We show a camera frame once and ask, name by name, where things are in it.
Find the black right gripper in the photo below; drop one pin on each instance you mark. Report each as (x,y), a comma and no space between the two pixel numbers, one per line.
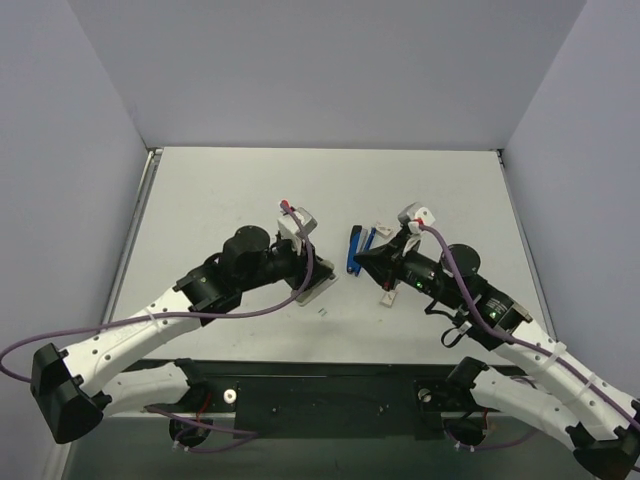
(393,265)

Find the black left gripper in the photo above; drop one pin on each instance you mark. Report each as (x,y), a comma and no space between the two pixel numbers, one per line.
(314,270)

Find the beige white stapler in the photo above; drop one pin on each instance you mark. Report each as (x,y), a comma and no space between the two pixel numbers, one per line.
(320,291)

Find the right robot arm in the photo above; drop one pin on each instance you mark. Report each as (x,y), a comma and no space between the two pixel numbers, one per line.
(596,421)

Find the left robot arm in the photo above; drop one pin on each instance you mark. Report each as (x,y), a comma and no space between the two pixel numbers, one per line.
(77,386)

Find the white staple box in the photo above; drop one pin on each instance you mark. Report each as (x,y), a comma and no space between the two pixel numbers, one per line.
(383,230)

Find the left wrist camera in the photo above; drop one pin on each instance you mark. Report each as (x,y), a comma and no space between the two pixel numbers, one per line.
(294,225)

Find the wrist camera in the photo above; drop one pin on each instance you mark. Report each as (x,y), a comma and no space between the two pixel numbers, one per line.
(413,217)
(294,225)

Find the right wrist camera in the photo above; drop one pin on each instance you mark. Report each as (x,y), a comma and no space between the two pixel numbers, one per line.
(413,217)

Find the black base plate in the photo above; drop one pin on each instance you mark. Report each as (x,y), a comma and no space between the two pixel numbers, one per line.
(285,400)

